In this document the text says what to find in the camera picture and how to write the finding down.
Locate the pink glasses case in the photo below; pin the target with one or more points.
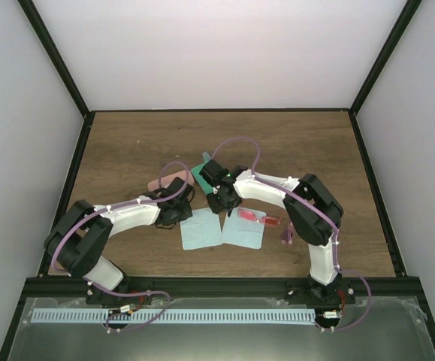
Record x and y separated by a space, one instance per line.
166 180

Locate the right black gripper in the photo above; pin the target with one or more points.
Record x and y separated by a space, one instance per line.
217 207

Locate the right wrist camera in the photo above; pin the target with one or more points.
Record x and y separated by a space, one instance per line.
212 172

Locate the red lens sunglasses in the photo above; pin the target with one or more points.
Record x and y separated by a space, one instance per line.
251 216

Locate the clear acrylic front panel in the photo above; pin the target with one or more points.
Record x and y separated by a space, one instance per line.
386 328

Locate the purple frame sunglasses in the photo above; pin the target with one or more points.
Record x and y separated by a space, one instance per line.
287 237

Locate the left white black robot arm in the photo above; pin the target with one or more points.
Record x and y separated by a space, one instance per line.
77 241

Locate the light blue slotted cable duct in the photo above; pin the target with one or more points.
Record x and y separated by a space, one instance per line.
177 316

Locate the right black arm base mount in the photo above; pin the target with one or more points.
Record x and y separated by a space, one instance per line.
304 291

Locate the light blue cleaning cloth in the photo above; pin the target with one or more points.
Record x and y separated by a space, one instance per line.
201 230
242 233

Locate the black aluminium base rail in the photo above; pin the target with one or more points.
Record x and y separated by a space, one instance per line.
190 287

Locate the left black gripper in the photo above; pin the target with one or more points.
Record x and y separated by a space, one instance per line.
187 214

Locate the green glasses case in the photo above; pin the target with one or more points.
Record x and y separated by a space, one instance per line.
195 173

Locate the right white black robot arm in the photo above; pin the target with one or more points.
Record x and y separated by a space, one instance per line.
314 213

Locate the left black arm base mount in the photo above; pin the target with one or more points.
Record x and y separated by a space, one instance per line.
96 296

